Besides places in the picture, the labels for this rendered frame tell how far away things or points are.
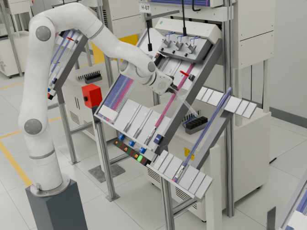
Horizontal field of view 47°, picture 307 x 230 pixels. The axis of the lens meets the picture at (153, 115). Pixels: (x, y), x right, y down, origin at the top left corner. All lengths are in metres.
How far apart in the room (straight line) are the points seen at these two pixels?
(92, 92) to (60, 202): 1.16
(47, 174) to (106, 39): 0.67
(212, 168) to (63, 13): 0.96
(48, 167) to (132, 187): 1.28
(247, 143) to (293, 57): 1.36
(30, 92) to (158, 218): 1.38
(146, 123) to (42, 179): 0.66
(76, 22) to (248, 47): 1.06
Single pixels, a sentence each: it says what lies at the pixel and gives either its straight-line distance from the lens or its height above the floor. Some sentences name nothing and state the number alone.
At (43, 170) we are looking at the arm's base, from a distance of 1.72.
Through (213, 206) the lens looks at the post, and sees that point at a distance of 1.87.
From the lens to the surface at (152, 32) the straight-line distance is 2.46.
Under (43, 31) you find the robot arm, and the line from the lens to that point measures 1.46.
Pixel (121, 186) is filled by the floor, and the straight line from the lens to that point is 2.92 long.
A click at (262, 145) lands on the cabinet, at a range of 2.56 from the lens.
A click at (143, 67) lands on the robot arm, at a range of 1.56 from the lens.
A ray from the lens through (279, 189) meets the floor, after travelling 2.82.
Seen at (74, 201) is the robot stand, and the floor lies 0.60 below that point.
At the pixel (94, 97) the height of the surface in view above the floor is 0.71.
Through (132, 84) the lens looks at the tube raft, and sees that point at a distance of 2.28.
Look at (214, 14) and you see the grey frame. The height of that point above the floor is 1.34.
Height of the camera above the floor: 1.67
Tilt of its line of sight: 25 degrees down
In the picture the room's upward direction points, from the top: 6 degrees counter-clockwise
